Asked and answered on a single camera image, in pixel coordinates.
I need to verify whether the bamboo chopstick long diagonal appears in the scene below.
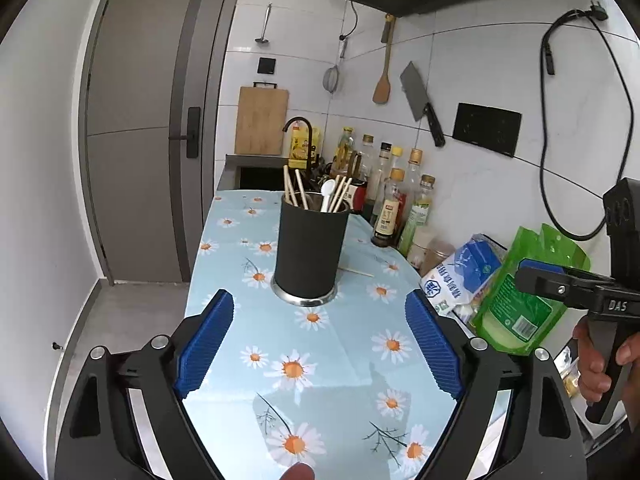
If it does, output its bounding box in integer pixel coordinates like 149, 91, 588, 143
333, 178, 352, 212

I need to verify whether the white ceramic soup spoon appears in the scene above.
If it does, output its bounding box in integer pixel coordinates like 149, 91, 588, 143
320, 179, 335, 212

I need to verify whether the person's right hand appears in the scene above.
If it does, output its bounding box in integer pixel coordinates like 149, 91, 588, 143
573, 318, 640, 408

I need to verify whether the green refill pouch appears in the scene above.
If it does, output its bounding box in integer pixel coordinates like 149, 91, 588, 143
470, 223, 591, 357

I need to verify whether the blue white salt bag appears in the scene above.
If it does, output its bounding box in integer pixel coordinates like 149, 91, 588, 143
420, 234, 506, 324

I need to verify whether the daisy print blue tablecloth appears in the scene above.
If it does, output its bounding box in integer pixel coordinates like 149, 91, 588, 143
184, 191, 454, 479

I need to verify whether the small vinegar bottle gold cap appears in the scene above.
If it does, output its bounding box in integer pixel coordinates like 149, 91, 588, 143
371, 168, 405, 247

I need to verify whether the black utensil holder cup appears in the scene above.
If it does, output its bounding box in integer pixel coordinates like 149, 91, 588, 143
271, 197, 350, 308

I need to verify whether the tall clear bottle gold cap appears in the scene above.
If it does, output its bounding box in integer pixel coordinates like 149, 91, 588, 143
405, 148, 423, 210

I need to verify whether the black sink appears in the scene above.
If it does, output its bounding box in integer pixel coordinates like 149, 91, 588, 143
215, 155, 297, 192

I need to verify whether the clear bottle yellow cap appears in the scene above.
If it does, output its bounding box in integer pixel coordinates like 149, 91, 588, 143
387, 145, 405, 180

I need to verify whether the clear bottle black cap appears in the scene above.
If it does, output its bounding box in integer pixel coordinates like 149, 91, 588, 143
370, 142, 393, 200

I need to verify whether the black faucet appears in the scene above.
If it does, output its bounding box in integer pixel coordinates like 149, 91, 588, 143
283, 116, 314, 172

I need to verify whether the wooden cutting board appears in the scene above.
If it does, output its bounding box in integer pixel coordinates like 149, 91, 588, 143
234, 84, 290, 156

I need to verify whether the cleaver knife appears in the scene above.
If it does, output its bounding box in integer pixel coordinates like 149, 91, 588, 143
400, 62, 446, 148

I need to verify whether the wooden spatula hanging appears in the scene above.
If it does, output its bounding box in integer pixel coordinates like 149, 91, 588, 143
372, 14, 396, 105

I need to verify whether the grey door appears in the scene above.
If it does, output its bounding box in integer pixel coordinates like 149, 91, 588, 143
79, 0, 236, 283

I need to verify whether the hanging mesh strainer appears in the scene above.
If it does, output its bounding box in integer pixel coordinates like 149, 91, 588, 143
322, 36, 348, 94

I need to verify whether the hanging metal ladle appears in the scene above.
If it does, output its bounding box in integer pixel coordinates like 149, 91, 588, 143
255, 3, 272, 46

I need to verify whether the black wall outlet panel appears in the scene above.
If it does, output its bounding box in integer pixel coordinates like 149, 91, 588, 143
452, 103, 522, 158

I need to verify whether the black door lock handle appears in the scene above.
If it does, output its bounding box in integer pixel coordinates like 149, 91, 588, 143
168, 106, 202, 159

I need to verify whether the black power cable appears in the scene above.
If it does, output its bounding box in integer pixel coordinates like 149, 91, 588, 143
538, 0, 637, 242

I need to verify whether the black wall switch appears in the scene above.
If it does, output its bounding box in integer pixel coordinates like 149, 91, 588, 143
257, 58, 277, 75

